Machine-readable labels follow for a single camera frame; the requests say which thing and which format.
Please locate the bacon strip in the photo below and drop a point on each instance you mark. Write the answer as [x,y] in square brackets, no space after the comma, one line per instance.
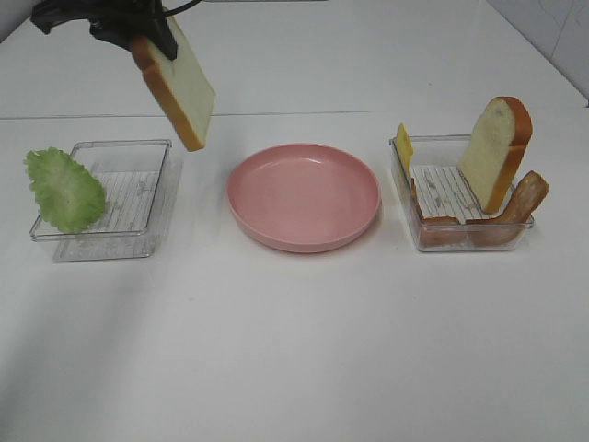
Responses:
[527,196]
[435,232]

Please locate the clear food container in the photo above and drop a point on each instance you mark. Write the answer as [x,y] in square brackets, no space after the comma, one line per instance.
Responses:
[140,178]
[442,190]

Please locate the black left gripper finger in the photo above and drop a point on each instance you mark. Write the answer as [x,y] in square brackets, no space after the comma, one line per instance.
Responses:
[161,36]

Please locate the upright bread slice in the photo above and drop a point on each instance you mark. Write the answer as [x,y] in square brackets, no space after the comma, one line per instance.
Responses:
[495,151]

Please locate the pink round plate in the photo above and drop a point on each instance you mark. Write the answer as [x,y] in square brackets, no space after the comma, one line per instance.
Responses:
[303,198]

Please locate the yellow cheese slice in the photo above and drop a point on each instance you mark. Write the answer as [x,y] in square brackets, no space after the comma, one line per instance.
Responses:
[404,149]

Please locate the white bread slice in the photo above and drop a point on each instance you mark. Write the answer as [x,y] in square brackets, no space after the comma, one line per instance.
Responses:
[179,86]

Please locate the clear left food container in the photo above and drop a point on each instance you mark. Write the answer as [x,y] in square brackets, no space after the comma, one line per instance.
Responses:
[140,178]

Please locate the clear right food container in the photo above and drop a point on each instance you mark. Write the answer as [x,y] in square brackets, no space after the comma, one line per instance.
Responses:
[442,190]

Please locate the green lettuce leaf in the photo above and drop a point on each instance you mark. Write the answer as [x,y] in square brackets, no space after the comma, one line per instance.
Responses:
[68,196]

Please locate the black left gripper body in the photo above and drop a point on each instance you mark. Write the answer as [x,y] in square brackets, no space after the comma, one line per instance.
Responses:
[115,22]

